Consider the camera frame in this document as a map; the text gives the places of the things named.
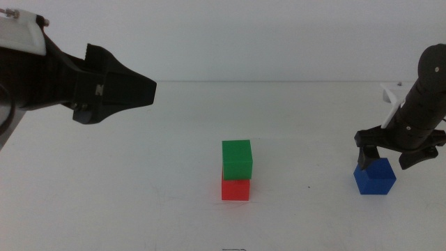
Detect blue cube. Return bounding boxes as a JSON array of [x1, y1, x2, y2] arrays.
[[353, 157, 397, 195]]

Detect green cube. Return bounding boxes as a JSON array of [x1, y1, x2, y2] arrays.
[[222, 139, 254, 181]]

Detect red cube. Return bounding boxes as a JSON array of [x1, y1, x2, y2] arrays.
[[221, 170, 251, 201]]

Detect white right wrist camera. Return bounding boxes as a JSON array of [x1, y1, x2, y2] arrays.
[[379, 81, 408, 130]]

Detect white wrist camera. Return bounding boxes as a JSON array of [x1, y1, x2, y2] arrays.
[[0, 8, 49, 56], [379, 81, 408, 130]]

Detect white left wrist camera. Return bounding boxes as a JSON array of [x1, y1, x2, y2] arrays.
[[0, 8, 49, 56]]

